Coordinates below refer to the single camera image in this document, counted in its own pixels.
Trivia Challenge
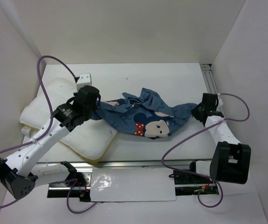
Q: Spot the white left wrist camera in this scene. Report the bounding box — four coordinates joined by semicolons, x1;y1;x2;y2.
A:
76;73;92;91

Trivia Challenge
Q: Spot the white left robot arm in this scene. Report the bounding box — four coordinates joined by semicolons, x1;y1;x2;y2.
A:
0;85;101;200

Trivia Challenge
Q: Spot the aluminium frame rail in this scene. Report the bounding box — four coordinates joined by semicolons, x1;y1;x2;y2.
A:
200;64;218;94

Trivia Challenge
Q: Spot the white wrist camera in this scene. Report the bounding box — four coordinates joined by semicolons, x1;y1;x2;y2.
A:
216;93;223;109
76;73;92;91

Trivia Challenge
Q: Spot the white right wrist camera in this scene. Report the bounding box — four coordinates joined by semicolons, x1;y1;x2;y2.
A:
216;93;223;109

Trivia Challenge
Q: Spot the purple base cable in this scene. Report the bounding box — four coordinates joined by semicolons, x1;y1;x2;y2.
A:
66;178;102;214

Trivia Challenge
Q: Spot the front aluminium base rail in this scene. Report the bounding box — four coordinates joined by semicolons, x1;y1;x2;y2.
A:
47;161;219;202

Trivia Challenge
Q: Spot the blue cartoon print pillowcase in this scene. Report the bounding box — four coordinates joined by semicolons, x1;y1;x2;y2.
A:
91;88;197;140

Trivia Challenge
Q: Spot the white cover sheet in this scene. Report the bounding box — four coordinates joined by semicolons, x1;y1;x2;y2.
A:
90;168;176;202

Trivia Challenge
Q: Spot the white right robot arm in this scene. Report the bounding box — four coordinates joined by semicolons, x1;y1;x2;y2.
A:
173;93;251;184

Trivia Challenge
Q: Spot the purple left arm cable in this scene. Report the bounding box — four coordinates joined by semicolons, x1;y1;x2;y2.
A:
0;55;81;210

